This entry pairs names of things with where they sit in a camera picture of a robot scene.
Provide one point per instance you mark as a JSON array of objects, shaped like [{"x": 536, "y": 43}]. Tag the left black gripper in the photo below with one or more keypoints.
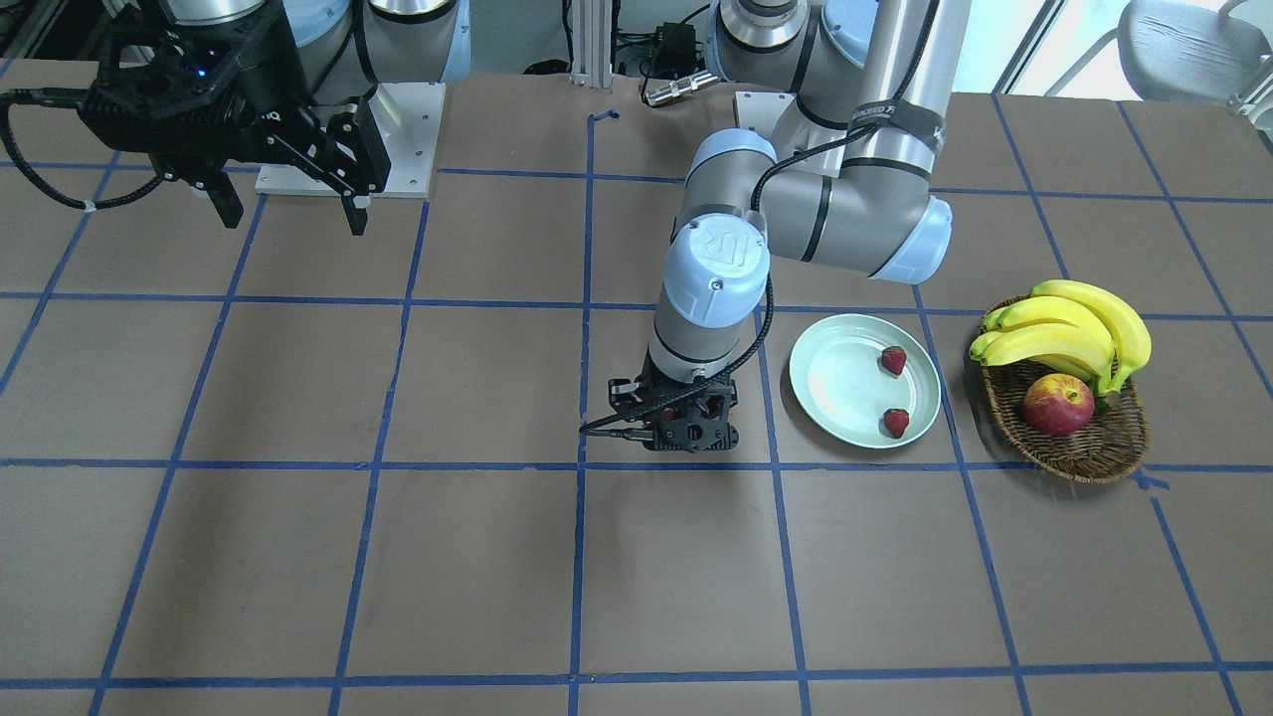
[{"x": 626, "y": 395}]

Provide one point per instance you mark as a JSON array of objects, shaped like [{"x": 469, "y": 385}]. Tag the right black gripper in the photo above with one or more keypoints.
[{"x": 267, "y": 88}]

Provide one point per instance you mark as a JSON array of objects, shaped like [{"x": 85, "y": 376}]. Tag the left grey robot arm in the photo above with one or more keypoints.
[{"x": 842, "y": 180}]

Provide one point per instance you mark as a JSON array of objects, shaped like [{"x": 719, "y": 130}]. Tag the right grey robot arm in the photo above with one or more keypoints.
[{"x": 347, "y": 49}]

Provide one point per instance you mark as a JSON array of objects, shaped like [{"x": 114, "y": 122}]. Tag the light green plate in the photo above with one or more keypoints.
[{"x": 835, "y": 375}]

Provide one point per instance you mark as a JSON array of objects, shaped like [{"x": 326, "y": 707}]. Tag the red apple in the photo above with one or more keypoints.
[{"x": 1058, "y": 405}]

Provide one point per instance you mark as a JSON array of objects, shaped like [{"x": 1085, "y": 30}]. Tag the yellow banana bunch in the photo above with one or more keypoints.
[{"x": 1073, "y": 326}]

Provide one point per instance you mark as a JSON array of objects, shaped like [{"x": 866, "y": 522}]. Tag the brown wicker basket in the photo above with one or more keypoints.
[{"x": 1111, "y": 446}]

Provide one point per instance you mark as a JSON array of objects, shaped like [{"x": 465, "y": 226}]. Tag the grey office chair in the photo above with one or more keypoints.
[{"x": 1174, "y": 51}]

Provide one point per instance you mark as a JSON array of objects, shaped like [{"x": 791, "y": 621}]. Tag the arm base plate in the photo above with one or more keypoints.
[
  {"x": 759, "y": 111},
  {"x": 409, "y": 116}
]

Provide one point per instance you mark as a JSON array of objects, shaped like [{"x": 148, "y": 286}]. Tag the aluminium frame post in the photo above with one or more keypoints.
[{"x": 591, "y": 43}]

